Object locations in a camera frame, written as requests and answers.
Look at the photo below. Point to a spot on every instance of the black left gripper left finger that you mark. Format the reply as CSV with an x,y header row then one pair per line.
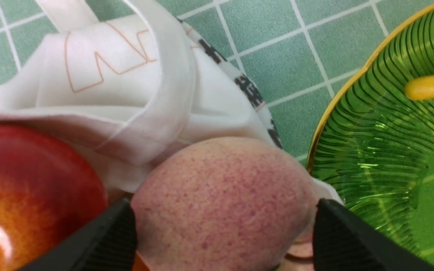
x,y
107,243

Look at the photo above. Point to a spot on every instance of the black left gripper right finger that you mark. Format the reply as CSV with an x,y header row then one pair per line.
x,y
343,242

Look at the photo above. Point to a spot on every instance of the pink peach with leaf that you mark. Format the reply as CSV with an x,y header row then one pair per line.
x,y
226,204

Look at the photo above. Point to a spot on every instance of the white cloth tote bag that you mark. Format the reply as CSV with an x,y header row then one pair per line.
x,y
128,93

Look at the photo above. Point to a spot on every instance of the red apple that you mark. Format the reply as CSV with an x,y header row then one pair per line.
x,y
47,192

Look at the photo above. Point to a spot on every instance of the green glass plate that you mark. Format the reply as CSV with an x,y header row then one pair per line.
x,y
376,147

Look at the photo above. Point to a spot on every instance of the yellow banana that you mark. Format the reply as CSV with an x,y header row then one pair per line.
x,y
420,88

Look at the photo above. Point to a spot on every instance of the green checkered tablecloth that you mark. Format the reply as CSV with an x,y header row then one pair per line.
x,y
299,53

